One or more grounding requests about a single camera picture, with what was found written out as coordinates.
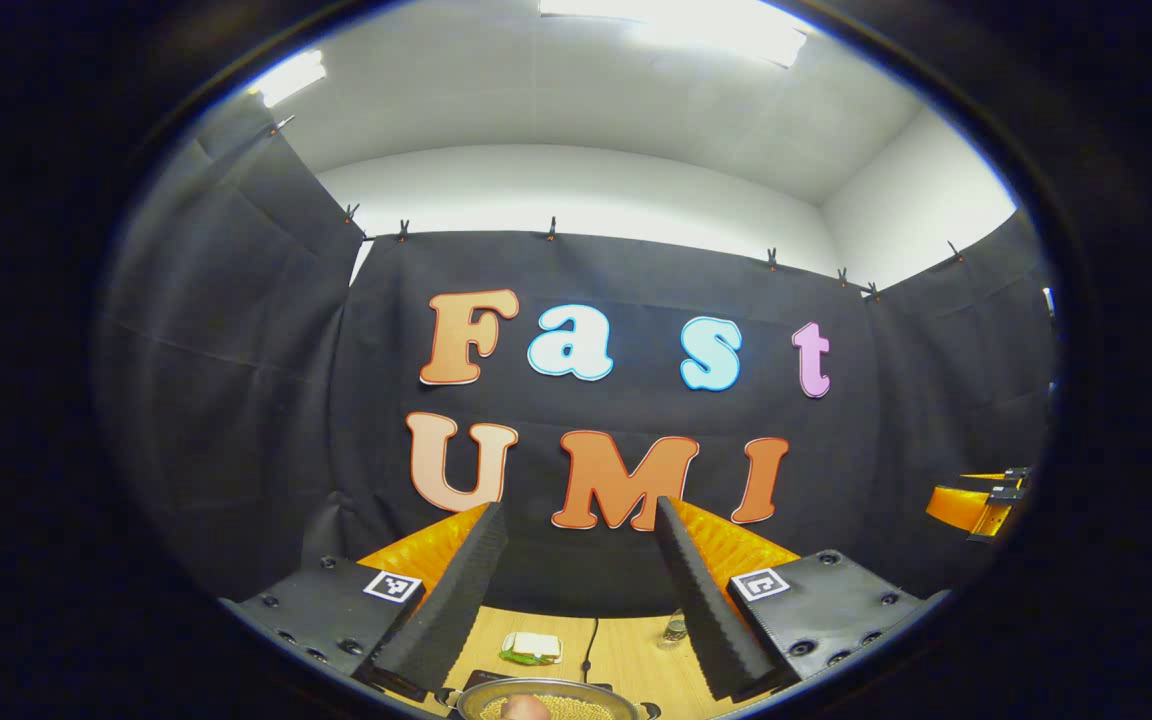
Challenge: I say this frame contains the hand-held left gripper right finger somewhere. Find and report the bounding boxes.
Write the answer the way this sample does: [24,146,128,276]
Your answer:
[656,495,949,701]

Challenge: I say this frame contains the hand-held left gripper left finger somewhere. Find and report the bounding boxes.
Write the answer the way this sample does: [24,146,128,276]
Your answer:
[221,502,509,703]

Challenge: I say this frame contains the black induction cooktop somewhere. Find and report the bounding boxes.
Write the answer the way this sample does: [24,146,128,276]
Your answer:
[464,668,612,693]

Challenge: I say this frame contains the steel pot with black handle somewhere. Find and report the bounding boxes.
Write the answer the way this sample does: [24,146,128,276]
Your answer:
[436,678,662,720]

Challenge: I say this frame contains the heap of soybeans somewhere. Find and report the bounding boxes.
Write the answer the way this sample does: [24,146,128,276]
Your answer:
[479,695,617,720]

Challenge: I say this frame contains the sandwich with lettuce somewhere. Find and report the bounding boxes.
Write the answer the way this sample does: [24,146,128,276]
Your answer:
[498,631,564,666]

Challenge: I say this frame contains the row of small backdrop clips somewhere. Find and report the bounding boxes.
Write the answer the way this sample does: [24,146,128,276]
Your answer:
[271,115,964,301]

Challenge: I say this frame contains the long ceiling light panel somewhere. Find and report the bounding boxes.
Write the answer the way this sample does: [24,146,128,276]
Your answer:
[536,0,809,69]

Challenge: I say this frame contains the small ceiling light panel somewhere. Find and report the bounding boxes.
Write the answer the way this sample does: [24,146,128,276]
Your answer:
[248,48,327,109]

